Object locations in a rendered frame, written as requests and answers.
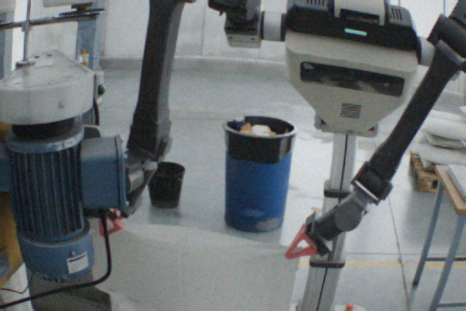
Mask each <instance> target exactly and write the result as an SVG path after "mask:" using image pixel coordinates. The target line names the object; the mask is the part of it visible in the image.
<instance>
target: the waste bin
mask: <svg viewBox="0 0 466 311"><path fill-rule="evenodd" d="M246 123H249V125H250V126H252V127H254V126H255V125H259V126H267V127H268V128H269V129H270V131H271V132H275V133H276V134H275V135H251V134H246V133H241V132H240V131H242V130H241V127H242V126H244V125H246ZM222 128H223V130H224V143H225V146H226V148H225V208H224V219H225V221H227V223H228V224H229V225H230V226H232V227H234V228H236V229H238V230H243V231H248V232H268V231H273V230H275V229H278V228H279V227H281V225H283V223H284V217H285V210H286V202H287V196H288V194H289V179H290V169H291V160H292V152H293V150H294V145H295V138H296V135H297V134H298V133H299V128H298V127H297V126H296V125H295V124H293V123H292V122H290V121H287V120H283V118H279V117H275V116H268V115H241V116H234V117H230V118H229V119H226V120H224V121H223V123H222ZM287 129H288V131H289V132H288V133H287V134H285V133H286V131H287Z"/></svg>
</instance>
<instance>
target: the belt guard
mask: <svg viewBox="0 0 466 311"><path fill-rule="evenodd" d="M46 55H50V56H46ZM35 56H40V57H38V58H37V59H36V61H44V60H50V59H54V63H53V65H48V66H41V67H35V64H36V63H35V64H33V65H27V66H22V67H18V66H17V67H15V69H13V70H12V71H11V72H10V73H9V74H8V75H7V76H6V77H4V78H3V79H2V80H1V81H0V121H2V122H3V123H8V124H11V125H13V124H17V125H37V124H44V123H49V122H55V121H61V120H66V119H67V118H69V117H73V116H77V115H82V114H83V113H85V112H87V111H88V110H90V108H91V107H92V105H93V90H94V82H93V80H94V73H93V71H91V69H88V68H87V67H86V66H85V65H82V64H80V63H79V62H78V61H76V60H75V59H73V58H72V57H71V56H69V55H67V54H66V53H64V52H62V51H60V49H53V50H50V52H49V49H48V50H42V51H39V52H34V53H32V54H31V55H30V56H29V57H28V58H29V59H31V58H35Z"/></svg>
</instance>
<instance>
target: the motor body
mask: <svg viewBox="0 0 466 311"><path fill-rule="evenodd" d="M84 136H85V135H84V127H83V125H82V124H80V123H79V122H76V124H75V125H74V126H73V127H72V128H71V129H70V130H68V131H67V132H65V133H63V134H61V135H54V136H48V137H28V138H25V137H21V136H19V135H15V134H14V133H13V131H12V129H11V130H10V131H8V132H7V133H6V134H5V145H6V147H5V154H6V163H7V169H8V182H9V189H10V197H11V204H12V209H13V214H14V220H15V223H16V229H15V231H16V235H15V238H17V239H18V242H19V246H20V251H21V256H22V258H23V261H24V264H25V265H26V267H27V268H28V269H29V270H30V271H31V272H32V273H33V274H34V275H35V276H37V277H39V278H41V279H43V280H45V281H49V282H55V283H66V282H67V283H69V282H73V281H76V280H79V279H82V278H83V277H85V276H87V275H88V273H90V272H89V271H90V270H91V268H92V267H93V264H94V263H95V262H94V261H95V249H94V247H93V237H92V233H94V230H93V229H92V226H91V225H90V222H89V220H88V219H87V218H86V217H85V216H84V214H83V205H82V202H81V201H79V197H78V190H77V174H76V157H77V154H78V143H80V142H81V140H82V139H83V138H84ZM8 159H9V168H8V162H7V160H8ZM9 169H10V175H9ZM10 176H11V182H12V190H13V191H12V190H11V186H10Z"/></svg>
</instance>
